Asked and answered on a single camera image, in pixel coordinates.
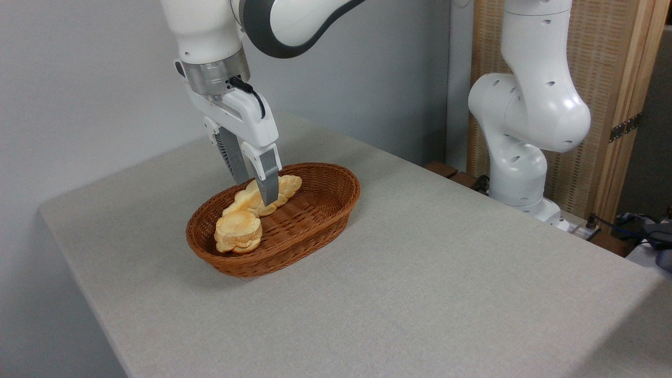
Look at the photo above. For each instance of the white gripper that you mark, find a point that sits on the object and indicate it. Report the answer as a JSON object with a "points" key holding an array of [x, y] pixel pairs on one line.
{"points": [[247, 118]]}

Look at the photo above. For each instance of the long braided bread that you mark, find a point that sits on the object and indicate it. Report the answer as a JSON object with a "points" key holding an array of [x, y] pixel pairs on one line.
{"points": [[247, 202]]}

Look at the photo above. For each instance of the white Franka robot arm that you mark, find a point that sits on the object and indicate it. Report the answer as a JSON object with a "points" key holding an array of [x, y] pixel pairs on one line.
{"points": [[530, 105]]}

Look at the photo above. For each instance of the round bread roll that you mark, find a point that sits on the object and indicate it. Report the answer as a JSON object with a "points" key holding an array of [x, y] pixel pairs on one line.
{"points": [[239, 231]]}

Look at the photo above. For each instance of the brown wicker oval basket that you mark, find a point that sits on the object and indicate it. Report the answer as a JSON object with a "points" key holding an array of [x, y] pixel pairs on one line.
{"points": [[315, 220]]}

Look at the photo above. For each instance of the brown wooden slat platform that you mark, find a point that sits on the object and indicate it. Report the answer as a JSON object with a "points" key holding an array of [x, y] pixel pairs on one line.
{"points": [[446, 170]]}

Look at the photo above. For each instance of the black metal screen hinge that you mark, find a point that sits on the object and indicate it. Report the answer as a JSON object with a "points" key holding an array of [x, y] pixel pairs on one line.
{"points": [[625, 127]]}

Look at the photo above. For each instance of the dark grey bag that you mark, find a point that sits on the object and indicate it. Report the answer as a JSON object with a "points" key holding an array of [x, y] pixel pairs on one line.
{"points": [[659, 239]]}

